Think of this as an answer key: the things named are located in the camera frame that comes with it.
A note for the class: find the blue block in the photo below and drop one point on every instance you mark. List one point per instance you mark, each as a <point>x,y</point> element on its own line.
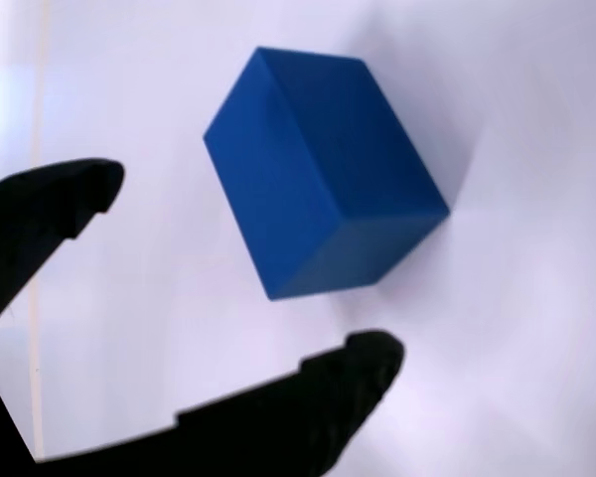
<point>318,174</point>

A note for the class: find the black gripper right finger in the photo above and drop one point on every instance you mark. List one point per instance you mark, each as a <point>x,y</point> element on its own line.
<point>288,412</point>

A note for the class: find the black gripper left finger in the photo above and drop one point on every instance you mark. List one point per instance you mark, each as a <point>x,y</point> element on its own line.
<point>35,213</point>

